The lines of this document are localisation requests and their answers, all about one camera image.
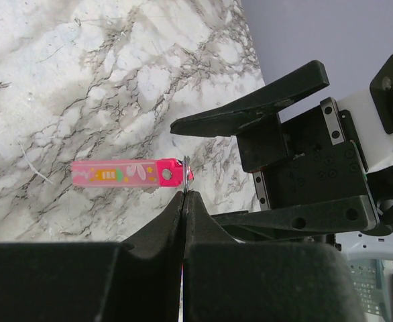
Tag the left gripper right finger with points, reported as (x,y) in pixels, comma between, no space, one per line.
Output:
(282,281)

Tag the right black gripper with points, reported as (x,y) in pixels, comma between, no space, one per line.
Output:
(312,166)

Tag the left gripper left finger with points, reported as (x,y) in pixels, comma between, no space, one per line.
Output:
(134,280)

